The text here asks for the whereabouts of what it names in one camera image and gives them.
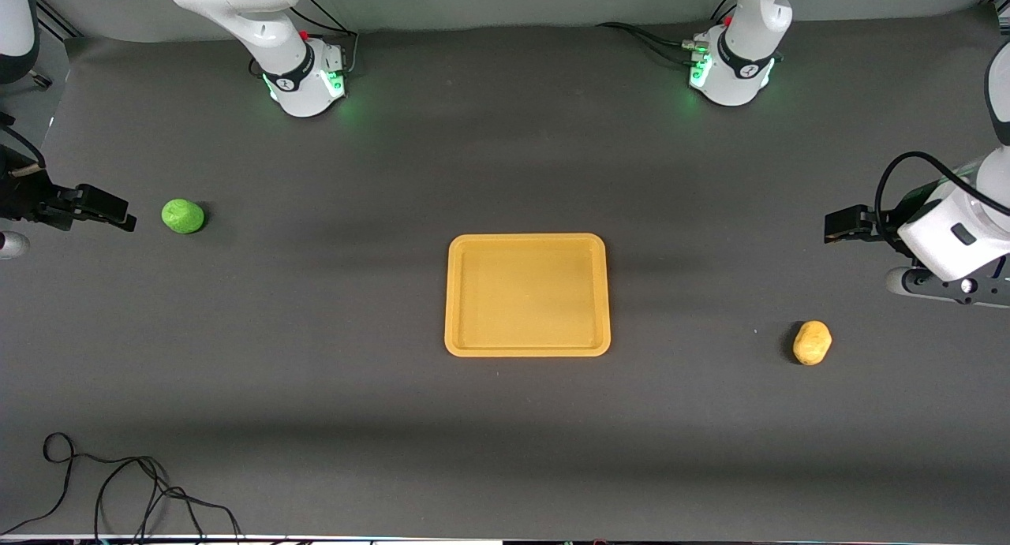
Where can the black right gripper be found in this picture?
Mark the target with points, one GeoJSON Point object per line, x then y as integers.
{"type": "Point", "coordinates": [22, 196]}

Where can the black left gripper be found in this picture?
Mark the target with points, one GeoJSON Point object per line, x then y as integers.
{"type": "Point", "coordinates": [890, 222]}

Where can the green apple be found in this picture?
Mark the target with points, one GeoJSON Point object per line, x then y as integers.
{"type": "Point", "coordinates": [182, 216]}

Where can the yellow-brown potato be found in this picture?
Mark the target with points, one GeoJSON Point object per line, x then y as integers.
{"type": "Point", "coordinates": [812, 343]}

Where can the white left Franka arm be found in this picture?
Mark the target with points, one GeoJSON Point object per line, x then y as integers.
{"type": "Point", "coordinates": [742, 80]}

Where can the yellow rectangular plastic tray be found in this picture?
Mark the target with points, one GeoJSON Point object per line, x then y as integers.
{"type": "Point", "coordinates": [521, 293]}

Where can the thin grey rod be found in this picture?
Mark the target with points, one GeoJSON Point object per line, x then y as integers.
{"type": "Point", "coordinates": [39, 78]}

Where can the dark grey table cloth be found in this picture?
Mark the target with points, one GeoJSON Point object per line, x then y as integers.
{"type": "Point", "coordinates": [316, 371]}

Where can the aluminium frame profile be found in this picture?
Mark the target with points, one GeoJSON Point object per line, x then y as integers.
{"type": "Point", "coordinates": [59, 20]}

